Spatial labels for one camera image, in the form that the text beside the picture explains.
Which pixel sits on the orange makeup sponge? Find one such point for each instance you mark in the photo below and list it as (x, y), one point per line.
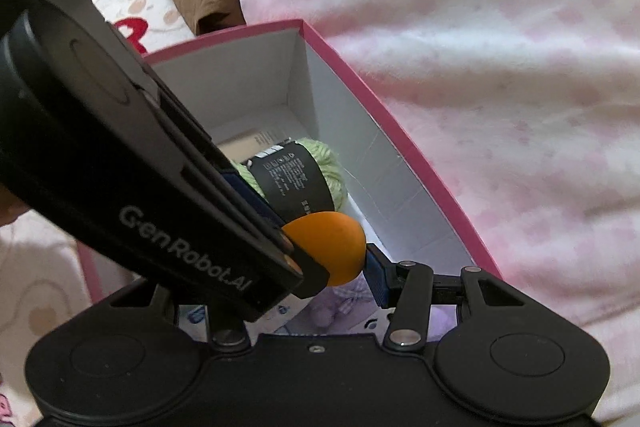
(330, 247)

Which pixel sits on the pink cardboard box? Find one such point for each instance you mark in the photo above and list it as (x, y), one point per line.
(350, 117)

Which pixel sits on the beige bottle with gold cap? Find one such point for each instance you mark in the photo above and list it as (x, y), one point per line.
(240, 149)

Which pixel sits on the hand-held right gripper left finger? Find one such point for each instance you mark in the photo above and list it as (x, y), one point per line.
(222, 324)

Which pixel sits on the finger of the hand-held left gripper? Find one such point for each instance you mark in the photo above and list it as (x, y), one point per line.
(310, 277)
(250, 192)

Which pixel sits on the pink printed pillow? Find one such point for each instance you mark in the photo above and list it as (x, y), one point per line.
(500, 82)

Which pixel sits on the purple plush toy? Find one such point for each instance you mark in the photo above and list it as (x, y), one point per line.
(345, 302)

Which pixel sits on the printed bear blanket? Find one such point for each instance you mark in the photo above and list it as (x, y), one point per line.
(40, 287)

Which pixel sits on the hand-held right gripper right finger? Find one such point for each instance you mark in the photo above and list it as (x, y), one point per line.
(379, 282)

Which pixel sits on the green yarn ball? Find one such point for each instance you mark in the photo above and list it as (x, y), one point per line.
(300, 177)

